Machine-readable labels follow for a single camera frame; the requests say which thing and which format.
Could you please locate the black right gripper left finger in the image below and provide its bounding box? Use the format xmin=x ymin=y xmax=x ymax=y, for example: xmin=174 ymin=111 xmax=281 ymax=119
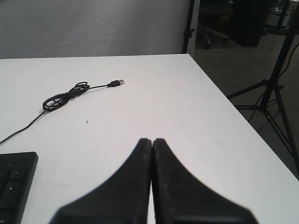
xmin=52 ymin=138 xmax=152 ymax=224

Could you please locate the black tripod stand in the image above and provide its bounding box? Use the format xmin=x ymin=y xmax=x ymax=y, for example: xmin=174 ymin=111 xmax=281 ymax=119
xmin=227 ymin=7 xmax=299 ymax=171

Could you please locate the black USB cable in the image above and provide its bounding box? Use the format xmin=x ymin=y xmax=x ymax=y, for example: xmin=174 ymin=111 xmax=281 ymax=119
xmin=0 ymin=79 xmax=125 ymax=145

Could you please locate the black acer keyboard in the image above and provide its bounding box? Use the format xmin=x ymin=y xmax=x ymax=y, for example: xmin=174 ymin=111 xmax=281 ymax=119
xmin=0 ymin=152 xmax=38 ymax=224

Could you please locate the grey fabric backdrop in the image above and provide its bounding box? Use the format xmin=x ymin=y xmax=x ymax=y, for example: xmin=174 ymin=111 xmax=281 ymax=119
xmin=0 ymin=0 xmax=189 ymax=59

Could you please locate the black backdrop pole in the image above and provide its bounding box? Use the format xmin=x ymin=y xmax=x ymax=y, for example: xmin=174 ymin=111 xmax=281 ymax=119
xmin=182 ymin=0 xmax=195 ymax=54

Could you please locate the dark office chair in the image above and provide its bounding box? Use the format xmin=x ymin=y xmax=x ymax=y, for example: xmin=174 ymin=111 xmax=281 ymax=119
xmin=198 ymin=0 xmax=233 ymax=49

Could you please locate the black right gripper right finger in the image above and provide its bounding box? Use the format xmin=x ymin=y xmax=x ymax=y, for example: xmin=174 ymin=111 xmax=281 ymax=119
xmin=152 ymin=139 xmax=258 ymax=224

